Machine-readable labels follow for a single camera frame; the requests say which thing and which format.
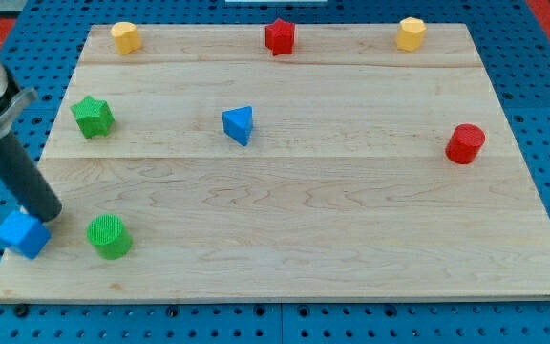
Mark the yellow heart block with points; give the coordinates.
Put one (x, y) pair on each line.
(126, 37)

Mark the green star block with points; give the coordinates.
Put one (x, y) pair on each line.
(93, 117)

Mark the red star block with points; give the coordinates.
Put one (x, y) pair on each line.
(279, 37)

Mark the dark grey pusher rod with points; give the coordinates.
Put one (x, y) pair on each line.
(20, 175)

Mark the blue cube block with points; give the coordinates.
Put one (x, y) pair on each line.
(24, 234)

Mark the wooden board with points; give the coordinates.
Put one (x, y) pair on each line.
(344, 193)

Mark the red cylinder block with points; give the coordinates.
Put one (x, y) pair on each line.
(465, 143)

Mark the blue triangle block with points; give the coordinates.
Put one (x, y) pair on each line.
(238, 124)

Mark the yellow hexagon block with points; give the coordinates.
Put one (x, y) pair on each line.
(410, 34)

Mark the green cylinder block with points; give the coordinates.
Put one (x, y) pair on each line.
(109, 237)

